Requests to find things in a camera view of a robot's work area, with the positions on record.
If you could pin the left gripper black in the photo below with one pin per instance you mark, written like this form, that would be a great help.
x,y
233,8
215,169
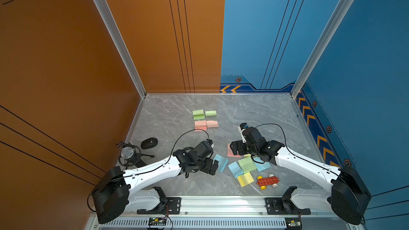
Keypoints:
x,y
208,169

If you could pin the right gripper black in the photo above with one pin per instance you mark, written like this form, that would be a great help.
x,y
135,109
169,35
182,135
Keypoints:
x,y
238,144

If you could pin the blue memo pad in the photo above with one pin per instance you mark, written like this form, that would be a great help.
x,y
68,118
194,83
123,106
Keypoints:
x,y
264,166
222,162
235,169

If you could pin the pink fanned memo pad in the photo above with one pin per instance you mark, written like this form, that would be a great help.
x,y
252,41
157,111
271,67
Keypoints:
x,y
200,125

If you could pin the torn green memo page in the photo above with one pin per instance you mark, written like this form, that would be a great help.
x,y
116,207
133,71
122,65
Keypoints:
x,y
210,113

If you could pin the green memo pad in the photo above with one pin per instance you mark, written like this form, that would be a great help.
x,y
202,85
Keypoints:
x,y
247,164
198,115

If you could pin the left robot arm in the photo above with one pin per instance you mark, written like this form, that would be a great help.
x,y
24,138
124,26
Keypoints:
x,y
134,189

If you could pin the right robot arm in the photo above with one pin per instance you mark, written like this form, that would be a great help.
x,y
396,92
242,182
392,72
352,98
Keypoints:
x,y
342,192

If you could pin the yellow memo pad front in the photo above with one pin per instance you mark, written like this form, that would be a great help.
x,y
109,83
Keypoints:
x,y
245,179

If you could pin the red toy car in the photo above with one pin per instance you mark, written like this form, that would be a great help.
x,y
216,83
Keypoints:
x,y
271,180

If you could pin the black computer mouse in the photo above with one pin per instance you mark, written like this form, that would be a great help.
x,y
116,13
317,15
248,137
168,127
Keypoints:
x,y
149,143

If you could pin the left circuit board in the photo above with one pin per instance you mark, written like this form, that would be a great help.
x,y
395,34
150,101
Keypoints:
x,y
157,222

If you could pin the circuit board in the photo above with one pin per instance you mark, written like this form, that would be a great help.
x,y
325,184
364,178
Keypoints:
x,y
157,222
293,224

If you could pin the black microphone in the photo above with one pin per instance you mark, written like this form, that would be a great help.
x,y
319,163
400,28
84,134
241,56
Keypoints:
x,y
131,155

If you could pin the right circuit board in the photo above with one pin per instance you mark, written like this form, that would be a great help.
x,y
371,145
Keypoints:
x,y
293,224

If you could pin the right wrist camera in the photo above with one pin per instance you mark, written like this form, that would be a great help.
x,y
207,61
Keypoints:
x,y
241,128

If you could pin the aluminium front rail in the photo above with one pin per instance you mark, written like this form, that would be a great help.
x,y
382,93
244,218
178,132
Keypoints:
x,y
223,213

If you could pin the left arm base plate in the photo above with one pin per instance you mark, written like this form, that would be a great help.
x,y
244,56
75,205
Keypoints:
x,y
168,206

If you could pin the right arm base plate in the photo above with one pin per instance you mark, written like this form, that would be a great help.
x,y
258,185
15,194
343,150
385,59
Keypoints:
x,y
278,206

